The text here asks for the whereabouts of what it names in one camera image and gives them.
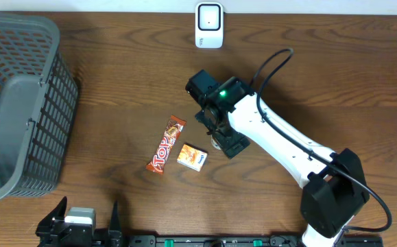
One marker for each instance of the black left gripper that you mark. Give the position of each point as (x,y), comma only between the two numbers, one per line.
(43,228)

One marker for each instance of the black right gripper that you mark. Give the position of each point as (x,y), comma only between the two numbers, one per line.
(229,143)

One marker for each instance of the green lid jar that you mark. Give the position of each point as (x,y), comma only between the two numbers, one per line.
(215,143)

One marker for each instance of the orange snack box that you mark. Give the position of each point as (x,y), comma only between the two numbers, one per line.
(192,157)

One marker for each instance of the orange chocolate bar wrapper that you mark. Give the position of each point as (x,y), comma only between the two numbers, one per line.
(170,135)

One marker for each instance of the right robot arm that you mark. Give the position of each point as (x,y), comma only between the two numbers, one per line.
(332,183)

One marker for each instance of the white barcode scanner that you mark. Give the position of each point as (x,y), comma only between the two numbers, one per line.
(209,25)

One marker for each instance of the grey plastic basket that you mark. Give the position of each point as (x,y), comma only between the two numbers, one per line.
(38,101)

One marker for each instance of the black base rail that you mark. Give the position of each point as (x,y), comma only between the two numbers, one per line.
(257,241)

